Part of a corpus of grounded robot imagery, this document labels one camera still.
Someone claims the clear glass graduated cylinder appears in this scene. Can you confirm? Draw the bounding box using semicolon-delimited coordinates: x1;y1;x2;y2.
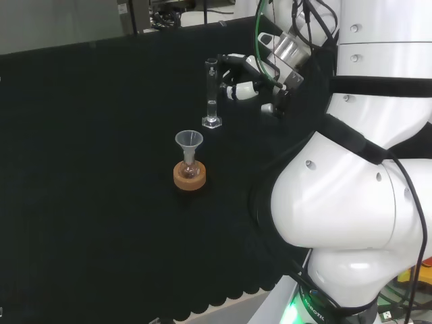
201;57;223;130

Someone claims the grey metal cabinet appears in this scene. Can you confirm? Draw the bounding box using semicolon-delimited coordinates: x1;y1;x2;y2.
116;0;150;35

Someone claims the clear plastic funnel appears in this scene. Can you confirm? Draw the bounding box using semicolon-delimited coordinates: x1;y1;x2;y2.
174;130;205;166

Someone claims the black bench cloth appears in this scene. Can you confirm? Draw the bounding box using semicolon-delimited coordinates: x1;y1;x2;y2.
0;15;338;322

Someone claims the round-bottom glass flask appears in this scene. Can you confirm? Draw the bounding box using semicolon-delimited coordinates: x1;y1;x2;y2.
178;153;200;179

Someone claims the yellow stop button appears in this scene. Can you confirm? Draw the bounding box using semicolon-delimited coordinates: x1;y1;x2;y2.
396;255;432;288

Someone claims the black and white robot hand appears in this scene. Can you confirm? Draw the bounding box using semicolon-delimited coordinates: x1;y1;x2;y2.
217;52;293;119

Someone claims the long black arm cable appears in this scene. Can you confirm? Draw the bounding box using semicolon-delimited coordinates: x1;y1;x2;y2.
383;151;425;324

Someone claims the cork ring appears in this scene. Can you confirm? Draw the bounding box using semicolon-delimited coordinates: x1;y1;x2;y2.
173;160;207;192

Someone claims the black cable bundle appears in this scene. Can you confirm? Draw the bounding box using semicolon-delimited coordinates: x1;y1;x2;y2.
151;9;184;28

